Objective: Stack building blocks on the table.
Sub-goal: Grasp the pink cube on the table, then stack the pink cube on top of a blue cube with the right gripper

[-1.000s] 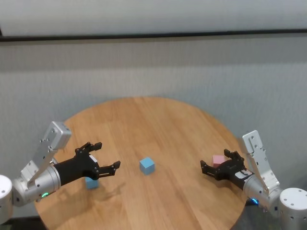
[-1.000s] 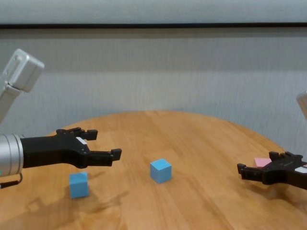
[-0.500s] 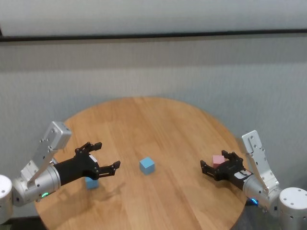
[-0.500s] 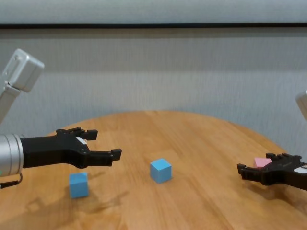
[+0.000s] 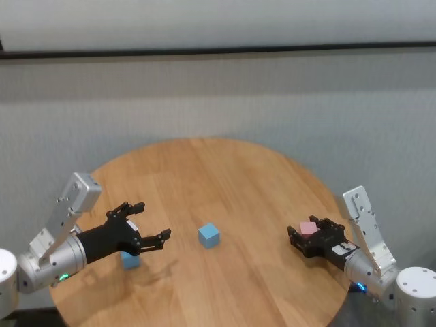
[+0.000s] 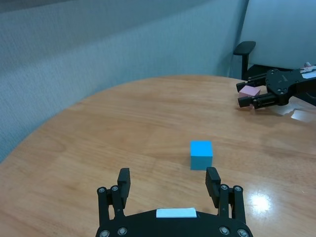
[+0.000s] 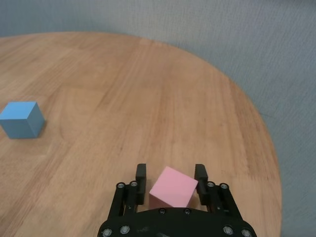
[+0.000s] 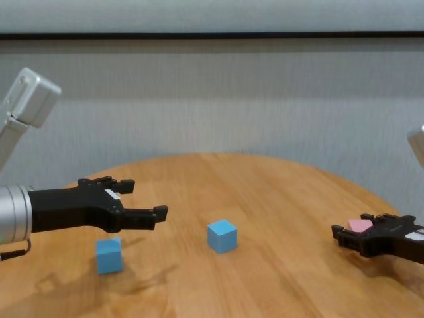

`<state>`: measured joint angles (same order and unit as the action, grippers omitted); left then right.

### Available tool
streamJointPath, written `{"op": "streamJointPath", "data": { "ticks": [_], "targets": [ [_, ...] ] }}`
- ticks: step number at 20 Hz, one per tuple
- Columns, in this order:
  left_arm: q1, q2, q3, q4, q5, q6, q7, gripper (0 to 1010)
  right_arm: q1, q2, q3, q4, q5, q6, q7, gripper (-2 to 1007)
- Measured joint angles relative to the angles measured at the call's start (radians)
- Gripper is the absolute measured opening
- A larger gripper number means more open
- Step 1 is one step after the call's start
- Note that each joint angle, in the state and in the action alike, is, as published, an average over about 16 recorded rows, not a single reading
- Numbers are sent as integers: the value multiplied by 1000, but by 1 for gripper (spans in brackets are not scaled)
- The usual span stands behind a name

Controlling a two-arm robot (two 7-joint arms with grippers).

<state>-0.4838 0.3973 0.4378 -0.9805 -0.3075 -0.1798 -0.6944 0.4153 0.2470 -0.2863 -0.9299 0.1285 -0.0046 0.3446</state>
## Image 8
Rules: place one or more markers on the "black wall rail strip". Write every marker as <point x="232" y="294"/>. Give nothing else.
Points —
<point x="212" y="36"/>

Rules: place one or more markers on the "pink cube block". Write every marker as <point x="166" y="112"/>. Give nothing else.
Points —
<point x="359" y="226"/>

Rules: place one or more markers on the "blue cube block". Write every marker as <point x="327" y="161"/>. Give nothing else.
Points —
<point x="109" y="258"/>
<point x="221" y="236"/>

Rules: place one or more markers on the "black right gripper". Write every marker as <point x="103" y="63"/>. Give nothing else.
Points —
<point x="391" y="240"/>

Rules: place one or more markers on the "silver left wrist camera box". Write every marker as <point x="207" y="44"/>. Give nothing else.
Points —
<point x="31" y="97"/>

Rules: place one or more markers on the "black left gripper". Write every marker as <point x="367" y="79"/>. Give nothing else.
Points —
<point x="73" y="208"/>

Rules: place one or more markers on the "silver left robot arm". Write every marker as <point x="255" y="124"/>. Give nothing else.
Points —
<point x="15" y="215"/>

